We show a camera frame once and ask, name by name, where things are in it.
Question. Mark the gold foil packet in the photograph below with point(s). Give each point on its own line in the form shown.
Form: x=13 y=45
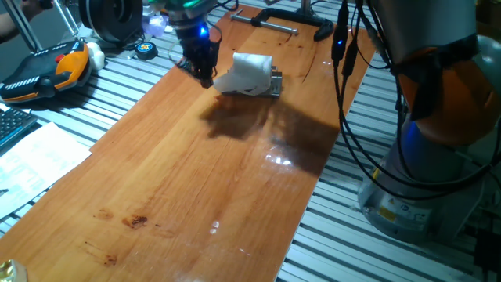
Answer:
x=11 y=272

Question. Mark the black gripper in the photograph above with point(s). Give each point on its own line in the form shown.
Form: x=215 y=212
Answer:
x=197 y=37

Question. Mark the person hand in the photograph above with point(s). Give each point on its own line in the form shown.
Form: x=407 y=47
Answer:
x=32 y=5

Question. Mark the black orange teach pendant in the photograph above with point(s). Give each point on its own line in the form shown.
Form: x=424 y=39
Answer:
x=43 y=72

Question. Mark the grey metal stand pole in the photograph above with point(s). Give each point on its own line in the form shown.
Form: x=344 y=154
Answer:
x=21 y=23

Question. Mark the black computer keyboard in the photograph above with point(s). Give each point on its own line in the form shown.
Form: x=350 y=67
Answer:
x=13 y=123

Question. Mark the large white paper sheet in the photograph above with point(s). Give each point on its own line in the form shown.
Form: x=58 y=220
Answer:
x=35 y=160

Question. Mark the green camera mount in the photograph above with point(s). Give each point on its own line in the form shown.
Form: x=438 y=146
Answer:
x=192 y=4

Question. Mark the purple plastic piece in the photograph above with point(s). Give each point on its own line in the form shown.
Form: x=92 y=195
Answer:
x=153 y=25

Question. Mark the bare person forearm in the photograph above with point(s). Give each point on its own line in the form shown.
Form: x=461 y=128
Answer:
x=9 y=25

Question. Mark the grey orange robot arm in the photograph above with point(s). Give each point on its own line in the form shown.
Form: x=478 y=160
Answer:
x=450 y=98

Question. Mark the wooden board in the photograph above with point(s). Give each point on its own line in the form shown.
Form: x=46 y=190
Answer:
x=176 y=196

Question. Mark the frame pole held by clamp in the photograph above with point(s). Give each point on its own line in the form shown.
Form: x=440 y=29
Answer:
x=306 y=5

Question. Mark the black c-clamp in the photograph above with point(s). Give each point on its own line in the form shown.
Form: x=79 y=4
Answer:
x=297 y=15

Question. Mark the round black tape measure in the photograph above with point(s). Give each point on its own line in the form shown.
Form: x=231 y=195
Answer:
x=146 y=50

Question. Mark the black filament spool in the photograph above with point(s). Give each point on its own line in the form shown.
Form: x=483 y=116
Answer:
x=111 y=17

